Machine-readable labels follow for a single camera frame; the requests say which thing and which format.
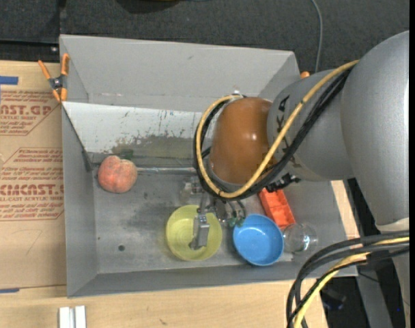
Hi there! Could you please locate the clear round glass cup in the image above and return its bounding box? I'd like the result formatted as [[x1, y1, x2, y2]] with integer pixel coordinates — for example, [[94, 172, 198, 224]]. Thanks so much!
[[281, 221, 319, 255]]

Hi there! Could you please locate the brown cardboard board red print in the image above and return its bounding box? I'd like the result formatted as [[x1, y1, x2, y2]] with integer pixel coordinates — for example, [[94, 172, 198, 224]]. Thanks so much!
[[0, 59, 68, 295]]

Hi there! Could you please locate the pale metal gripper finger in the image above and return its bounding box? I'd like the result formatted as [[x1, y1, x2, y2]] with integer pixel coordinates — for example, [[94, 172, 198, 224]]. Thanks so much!
[[191, 216, 201, 251], [197, 215, 211, 248]]

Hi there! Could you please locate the orange flat block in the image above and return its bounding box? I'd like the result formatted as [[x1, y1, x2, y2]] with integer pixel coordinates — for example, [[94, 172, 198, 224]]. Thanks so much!
[[258, 187, 297, 230]]

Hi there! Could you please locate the blue plastic bowl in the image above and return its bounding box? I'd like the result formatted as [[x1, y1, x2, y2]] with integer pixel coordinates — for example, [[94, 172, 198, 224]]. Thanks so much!
[[231, 213, 285, 267]]

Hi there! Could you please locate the grey metal bin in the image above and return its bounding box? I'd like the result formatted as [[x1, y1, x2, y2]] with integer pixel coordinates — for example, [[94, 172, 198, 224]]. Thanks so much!
[[59, 34, 360, 299]]

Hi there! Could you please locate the yellow plastic bowl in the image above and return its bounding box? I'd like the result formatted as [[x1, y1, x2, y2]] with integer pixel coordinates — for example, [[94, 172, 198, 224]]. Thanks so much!
[[164, 204, 224, 262]]

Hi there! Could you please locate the orange-pink toy peach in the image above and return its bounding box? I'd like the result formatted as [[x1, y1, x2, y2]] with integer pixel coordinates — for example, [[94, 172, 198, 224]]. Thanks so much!
[[97, 154, 139, 195]]

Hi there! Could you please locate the small clear glass jar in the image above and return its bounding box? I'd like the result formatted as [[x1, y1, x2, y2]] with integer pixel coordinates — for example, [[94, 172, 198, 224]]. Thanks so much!
[[179, 178, 203, 204]]

